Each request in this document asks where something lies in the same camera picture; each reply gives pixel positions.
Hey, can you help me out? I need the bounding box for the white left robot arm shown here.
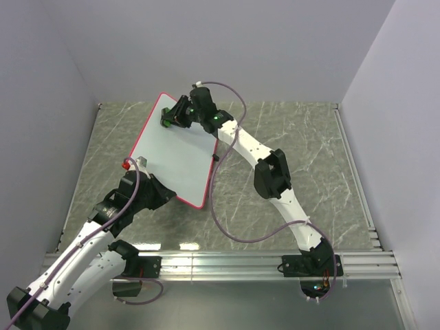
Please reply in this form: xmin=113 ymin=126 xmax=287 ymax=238
xmin=6 ymin=170 xmax=176 ymax=329

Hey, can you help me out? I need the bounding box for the aluminium right side rail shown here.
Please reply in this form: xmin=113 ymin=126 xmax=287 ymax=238
xmin=332 ymin=103 xmax=384 ymax=251

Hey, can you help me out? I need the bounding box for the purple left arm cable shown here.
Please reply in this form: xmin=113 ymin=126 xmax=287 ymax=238
xmin=0 ymin=156 xmax=165 ymax=327

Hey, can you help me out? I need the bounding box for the green bone-shaped eraser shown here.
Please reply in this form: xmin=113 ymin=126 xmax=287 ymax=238
xmin=160 ymin=107 xmax=174 ymax=128

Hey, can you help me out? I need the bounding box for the aluminium front rail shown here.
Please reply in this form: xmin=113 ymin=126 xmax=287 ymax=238
xmin=140 ymin=250 xmax=402 ymax=282

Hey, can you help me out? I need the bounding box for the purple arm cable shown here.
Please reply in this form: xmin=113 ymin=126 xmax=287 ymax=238
xmin=0 ymin=156 xmax=165 ymax=327
xmin=201 ymin=80 xmax=338 ymax=303

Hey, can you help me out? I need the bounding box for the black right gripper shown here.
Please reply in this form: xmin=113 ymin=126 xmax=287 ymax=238
xmin=160 ymin=97 xmax=202 ymax=131

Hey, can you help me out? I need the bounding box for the aluminium rail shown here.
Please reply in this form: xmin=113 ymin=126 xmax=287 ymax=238
xmin=140 ymin=250 xmax=402 ymax=282
xmin=332 ymin=103 xmax=384 ymax=251

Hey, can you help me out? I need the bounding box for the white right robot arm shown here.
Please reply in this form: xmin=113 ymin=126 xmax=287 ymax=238
xmin=160 ymin=86 xmax=337 ymax=276

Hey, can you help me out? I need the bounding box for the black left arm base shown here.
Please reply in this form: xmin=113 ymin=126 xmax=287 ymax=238
xmin=123 ymin=255 xmax=162 ymax=278

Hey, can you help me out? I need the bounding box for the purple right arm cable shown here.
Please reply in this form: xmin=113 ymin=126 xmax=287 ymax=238
xmin=201 ymin=80 xmax=338 ymax=303

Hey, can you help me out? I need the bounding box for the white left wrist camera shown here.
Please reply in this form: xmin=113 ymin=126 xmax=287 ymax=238
xmin=122 ymin=156 xmax=151 ymax=178

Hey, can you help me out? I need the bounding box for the pink-framed whiteboard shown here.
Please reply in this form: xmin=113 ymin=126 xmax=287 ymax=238
xmin=129 ymin=92 xmax=217 ymax=209

